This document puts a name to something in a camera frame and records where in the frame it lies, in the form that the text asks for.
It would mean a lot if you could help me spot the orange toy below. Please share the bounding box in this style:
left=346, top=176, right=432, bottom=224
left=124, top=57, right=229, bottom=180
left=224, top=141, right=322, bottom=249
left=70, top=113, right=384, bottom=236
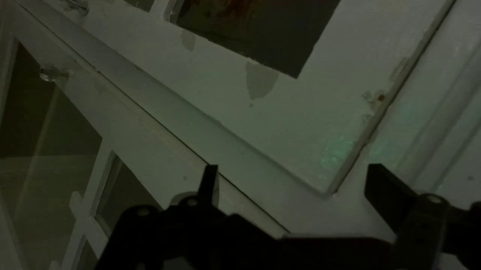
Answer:
left=179, top=0, right=283, bottom=32

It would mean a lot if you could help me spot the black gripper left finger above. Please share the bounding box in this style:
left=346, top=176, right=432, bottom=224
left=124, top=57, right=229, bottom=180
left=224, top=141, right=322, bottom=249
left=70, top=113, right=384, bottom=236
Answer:
left=95, top=162, right=244, bottom=270

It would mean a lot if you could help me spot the white cabinet door chipped paint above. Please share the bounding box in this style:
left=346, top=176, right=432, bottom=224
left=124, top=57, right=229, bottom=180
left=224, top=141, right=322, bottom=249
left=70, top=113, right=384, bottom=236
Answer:
left=17, top=0, right=457, bottom=197

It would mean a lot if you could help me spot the small metal door knob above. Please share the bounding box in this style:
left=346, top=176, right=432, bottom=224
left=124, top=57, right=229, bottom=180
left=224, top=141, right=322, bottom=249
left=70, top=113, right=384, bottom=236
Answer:
left=62, top=0, right=92, bottom=14
left=39, top=66, right=70, bottom=84

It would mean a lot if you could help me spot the white glass cabinet door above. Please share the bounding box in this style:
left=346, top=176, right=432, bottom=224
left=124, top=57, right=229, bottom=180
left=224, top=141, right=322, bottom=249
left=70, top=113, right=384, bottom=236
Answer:
left=0, top=14, right=290, bottom=270

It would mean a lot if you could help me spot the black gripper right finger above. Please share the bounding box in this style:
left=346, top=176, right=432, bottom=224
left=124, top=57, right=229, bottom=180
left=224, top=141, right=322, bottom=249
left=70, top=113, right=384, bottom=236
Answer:
left=364, top=162, right=481, bottom=270

